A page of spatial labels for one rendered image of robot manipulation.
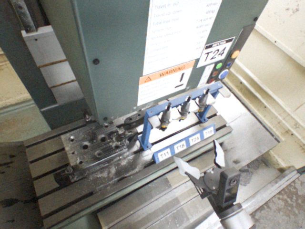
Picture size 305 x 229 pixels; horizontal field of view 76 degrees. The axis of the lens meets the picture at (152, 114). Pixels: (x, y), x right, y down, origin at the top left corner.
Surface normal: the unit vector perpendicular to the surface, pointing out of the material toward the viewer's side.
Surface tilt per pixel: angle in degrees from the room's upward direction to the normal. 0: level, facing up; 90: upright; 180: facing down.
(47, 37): 91
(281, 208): 0
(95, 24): 90
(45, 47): 91
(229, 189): 61
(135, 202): 7
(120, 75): 90
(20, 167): 24
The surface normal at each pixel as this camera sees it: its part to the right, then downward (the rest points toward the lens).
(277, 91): -0.86, 0.36
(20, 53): 0.49, 0.75
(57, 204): 0.11, -0.55
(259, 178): -0.04, -0.76
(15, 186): 0.44, -0.66
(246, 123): -0.25, -0.36
